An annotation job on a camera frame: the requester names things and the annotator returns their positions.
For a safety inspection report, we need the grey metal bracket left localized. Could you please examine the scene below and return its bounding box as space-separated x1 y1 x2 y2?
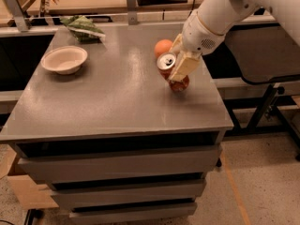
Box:
4 0 30 32

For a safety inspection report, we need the cardboard box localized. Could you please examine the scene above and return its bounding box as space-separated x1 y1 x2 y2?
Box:
0 147 57 210

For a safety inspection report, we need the red coke can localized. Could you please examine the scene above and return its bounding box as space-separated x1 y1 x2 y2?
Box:
157 52 189 93

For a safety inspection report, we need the orange fruit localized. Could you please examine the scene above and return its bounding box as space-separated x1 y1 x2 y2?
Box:
154 39 173 58

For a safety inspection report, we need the grey drawer cabinet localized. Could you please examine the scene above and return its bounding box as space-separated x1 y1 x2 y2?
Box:
1 22 233 225

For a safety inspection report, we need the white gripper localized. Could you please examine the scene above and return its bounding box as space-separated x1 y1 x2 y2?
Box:
169 10 225 82

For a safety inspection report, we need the grey metal bracket middle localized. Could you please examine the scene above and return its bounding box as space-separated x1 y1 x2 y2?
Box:
127 0 138 25

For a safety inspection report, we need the grey metal bracket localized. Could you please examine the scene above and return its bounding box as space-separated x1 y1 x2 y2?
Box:
127 0 138 25
4 0 30 32

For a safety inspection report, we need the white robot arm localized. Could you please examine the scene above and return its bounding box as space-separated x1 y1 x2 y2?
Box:
169 0 300 82

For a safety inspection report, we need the green chip bag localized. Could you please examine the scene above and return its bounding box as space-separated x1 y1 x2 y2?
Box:
60 15 106 42

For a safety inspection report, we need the white paper bowl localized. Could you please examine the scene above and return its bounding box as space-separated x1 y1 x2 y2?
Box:
40 46 88 75

